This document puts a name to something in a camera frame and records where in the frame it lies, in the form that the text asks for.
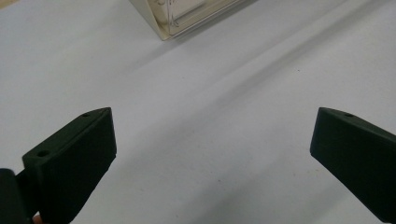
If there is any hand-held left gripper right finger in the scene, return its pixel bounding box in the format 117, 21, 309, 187
309, 106, 396, 224

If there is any wide clear drawer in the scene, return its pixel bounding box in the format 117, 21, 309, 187
148, 0, 251, 36

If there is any clear plastic drawer cabinet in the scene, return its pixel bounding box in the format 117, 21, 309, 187
128, 0, 260, 42

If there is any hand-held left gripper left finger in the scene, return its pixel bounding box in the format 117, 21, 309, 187
21, 106, 118, 224

